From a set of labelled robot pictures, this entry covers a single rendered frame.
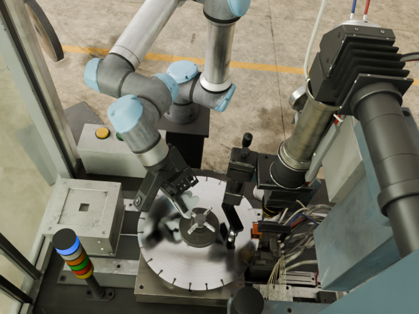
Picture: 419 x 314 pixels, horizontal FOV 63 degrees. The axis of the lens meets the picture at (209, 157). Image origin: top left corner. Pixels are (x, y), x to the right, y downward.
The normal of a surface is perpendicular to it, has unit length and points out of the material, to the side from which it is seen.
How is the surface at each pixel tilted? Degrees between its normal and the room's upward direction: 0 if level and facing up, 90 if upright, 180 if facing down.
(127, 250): 0
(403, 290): 90
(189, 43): 0
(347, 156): 90
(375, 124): 61
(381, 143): 53
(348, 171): 90
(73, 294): 0
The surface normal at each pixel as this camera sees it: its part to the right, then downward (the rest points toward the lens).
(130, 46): 0.37, -0.19
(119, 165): -0.04, 0.80
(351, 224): -1.00, -0.08
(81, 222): 0.09, -0.59
